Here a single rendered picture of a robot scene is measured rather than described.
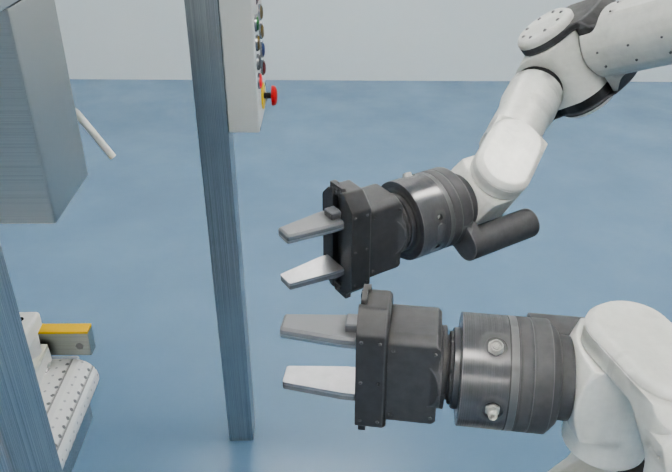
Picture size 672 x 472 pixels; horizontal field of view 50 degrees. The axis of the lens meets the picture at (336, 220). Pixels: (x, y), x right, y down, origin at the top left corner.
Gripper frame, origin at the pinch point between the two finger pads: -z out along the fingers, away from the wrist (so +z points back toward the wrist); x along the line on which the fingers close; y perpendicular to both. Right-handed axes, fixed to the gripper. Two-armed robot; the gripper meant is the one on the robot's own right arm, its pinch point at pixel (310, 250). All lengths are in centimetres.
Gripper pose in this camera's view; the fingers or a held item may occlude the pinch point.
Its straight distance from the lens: 71.5
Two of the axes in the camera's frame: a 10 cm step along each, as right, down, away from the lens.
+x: 0.0, 8.7, 5.0
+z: 8.5, -2.7, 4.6
